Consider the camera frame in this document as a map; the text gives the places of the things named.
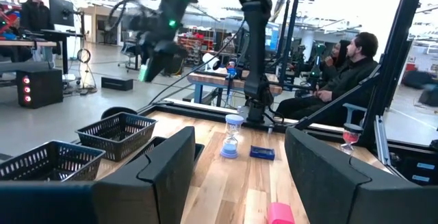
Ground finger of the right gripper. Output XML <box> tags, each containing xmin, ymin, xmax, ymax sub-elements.
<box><xmin>138</xmin><ymin>54</ymin><xmax>172</xmax><ymax>83</ymax></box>

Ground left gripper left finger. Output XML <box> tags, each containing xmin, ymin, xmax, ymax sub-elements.
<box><xmin>92</xmin><ymin>126</ymin><xmax>197</xmax><ymax>224</ymax></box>

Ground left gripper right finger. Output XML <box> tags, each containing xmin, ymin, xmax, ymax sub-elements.
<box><xmin>284</xmin><ymin>127</ymin><xmax>391</xmax><ymax>224</ymax></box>

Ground pink USB charger cube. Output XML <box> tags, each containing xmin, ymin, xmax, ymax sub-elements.
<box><xmin>266</xmin><ymin>202</ymin><xmax>296</xmax><ymax>224</ymax></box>

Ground red sand timer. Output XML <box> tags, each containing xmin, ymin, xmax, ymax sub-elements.
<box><xmin>340</xmin><ymin>123</ymin><xmax>363</xmax><ymax>155</ymax></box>

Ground small blue digital clock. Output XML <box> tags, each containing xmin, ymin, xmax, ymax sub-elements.
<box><xmin>249</xmin><ymin>145</ymin><xmax>276</xmax><ymax>161</ymax></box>

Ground blue sand timer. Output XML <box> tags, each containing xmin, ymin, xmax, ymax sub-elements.
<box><xmin>220</xmin><ymin>114</ymin><xmax>245</xmax><ymax>159</ymax></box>

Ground black monitor on arm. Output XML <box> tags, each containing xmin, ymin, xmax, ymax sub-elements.
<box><xmin>48</xmin><ymin>0</ymin><xmax>75</xmax><ymax>27</ymax></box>

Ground office chair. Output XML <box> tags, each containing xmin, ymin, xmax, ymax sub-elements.
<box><xmin>118</xmin><ymin>30</ymin><xmax>142</xmax><ymax>73</ymax></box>

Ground red parts shelf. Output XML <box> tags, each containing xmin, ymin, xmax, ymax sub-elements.
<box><xmin>177</xmin><ymin>34</ymin><xmax>208</xmax><ymax>68</ymax></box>

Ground black box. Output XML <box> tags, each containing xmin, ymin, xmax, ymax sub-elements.
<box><xmin>101</xmin><ymin>76</ymin><xmax>134</xmax><ymax>92</ymax></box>

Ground white round device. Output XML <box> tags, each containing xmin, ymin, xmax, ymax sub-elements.
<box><xmin>201</xmin><ymin>52</ymin><xmax>220</xmax><ymax>73</ymax></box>

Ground wooden workbench blue legs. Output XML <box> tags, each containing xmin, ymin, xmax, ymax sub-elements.
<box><xmin>187</xmin><ymin>70</ymin><xmax>283</xmax><ymax>105</ymax></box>

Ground black standing desk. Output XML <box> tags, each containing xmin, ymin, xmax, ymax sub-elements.
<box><xmin>40</xmin><ymin>28</ymin><xmax>85</xmax><ymax>75</ymax></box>

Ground blue lit screen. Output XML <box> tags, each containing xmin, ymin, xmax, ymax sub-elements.
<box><xmin>265</xmin><ymin>23</ymin><xmax>281</xmax><ymax>52</ymax></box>

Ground black computer tower pink lights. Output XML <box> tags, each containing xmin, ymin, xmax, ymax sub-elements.
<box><xmin>16</xmin><ymin>68</ymin><xmax>64</xmax><ymax>110</ymax></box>

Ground person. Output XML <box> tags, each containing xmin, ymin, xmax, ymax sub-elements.
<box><xmin>320</xmin><ymin>39</ymin><xmax>352</xmax><ymax>83</ymax></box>
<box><xmin>276</xmin><ymin>32</ymin><xmax>380</xmax><ymax>124</ymax></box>
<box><xmin>19</xmin><ymin>0</ymin><xmax>55</xmax><ymax>33</ymax></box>

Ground wooden top workbench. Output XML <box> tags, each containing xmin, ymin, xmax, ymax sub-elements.
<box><xmin>0</xmin><ymin>38</ymin><xmax>58</xmax><ymax>64</ymax></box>

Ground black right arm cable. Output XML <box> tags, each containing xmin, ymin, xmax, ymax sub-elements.
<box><xmin>135</xmin><ymin>18</ymin><xmax>248</xmax><ymax>114</ymax></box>

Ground silver bracket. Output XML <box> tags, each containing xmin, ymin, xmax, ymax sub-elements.
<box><xmin>374</xmin><ymin>114</ymin><xmax>391</xmax><ymax>166</ymax></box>

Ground ring light on stand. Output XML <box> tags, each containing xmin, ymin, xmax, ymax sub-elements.
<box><xmin>76</xmin><ymin>47</ymin><xmax>99</xmax><ymax>95</ymax></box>

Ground grey clamp handle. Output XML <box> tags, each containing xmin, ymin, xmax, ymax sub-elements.
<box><xmin>342</xmin><ymin>102</ymin><xmax>368</xmax><ymax>126</ymax></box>

